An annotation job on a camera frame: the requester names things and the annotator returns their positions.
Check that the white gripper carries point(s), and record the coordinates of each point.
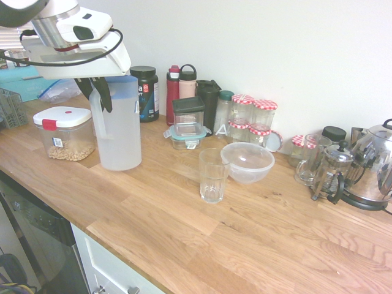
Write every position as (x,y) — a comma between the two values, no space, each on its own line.
(76,69)

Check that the translucent pitcher blue lid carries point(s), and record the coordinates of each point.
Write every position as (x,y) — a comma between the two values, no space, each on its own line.
(119,131)

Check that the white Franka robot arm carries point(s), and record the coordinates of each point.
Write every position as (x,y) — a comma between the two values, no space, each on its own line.
(46,32)

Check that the red water bottle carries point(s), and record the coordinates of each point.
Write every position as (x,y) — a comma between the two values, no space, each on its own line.
(171,88)

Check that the clear zip bag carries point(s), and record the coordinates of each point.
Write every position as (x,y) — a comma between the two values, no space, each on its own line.
(61,92)

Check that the clear food container white lid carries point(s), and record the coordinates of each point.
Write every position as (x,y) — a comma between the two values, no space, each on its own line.
(64,119)

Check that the black protein powder tub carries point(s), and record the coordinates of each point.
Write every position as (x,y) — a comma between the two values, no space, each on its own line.
(148,92)

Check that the teal box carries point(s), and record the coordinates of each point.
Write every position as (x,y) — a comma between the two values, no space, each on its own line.
(18,84)

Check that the grey plastic basket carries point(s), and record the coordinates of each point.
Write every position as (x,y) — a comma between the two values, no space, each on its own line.
(12,110)

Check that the white yoghurt cup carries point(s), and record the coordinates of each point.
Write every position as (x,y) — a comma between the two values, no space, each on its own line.
(16,55)

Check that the pink bottle black cap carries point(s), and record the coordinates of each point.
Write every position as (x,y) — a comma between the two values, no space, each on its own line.
(186,88)

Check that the green label can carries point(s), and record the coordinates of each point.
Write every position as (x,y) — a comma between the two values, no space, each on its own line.
(3,62)

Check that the white window blinds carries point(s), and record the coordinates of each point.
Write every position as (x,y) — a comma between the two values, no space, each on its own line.
(9,38)

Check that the glass container teal lid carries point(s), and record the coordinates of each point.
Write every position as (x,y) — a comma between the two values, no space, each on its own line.
(188,138)

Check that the black shaker bottle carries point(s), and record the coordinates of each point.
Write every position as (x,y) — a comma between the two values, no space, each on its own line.
(209,101)

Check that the clear bottle green cap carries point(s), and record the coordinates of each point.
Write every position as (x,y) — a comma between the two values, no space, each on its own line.
(223,116)

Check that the clear drinking glass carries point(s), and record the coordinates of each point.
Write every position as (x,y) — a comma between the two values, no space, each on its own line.
(212,177)

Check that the tall jar red checked lid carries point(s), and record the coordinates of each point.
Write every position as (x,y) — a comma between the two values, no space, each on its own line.
(265,114)
(242,108)

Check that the short jar red checked lid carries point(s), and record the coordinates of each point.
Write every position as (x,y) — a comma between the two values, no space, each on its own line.
(258,136)
(239,131)

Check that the black dishwasher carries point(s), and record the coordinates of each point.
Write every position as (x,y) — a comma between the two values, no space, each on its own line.
(33,232)

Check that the white cabinet drawer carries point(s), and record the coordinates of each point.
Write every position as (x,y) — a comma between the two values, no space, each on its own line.
(101,263)

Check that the translucent plastic bowl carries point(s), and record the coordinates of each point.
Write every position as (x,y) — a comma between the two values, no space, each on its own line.
(251,165)

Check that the loose red checked lid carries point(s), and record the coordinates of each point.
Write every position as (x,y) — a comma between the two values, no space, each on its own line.
(275,142)

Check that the silver drawer knob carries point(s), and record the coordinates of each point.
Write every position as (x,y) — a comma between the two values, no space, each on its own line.
(133,290)
(100,290)

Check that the small jar red checked lid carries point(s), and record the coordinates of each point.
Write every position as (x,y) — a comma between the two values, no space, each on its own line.
(297,151)

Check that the glass beer mug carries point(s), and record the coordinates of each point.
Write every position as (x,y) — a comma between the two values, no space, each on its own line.
(312,165)

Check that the jar with black lid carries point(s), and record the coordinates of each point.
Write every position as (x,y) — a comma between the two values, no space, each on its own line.
(333,133)

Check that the glass French press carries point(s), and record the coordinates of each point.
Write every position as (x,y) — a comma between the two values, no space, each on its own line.
(332,171)

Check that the chrome electric kettle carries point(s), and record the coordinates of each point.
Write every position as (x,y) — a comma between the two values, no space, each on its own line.
(372,165)

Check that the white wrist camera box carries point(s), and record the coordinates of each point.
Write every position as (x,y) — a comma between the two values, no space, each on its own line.
(92,26)

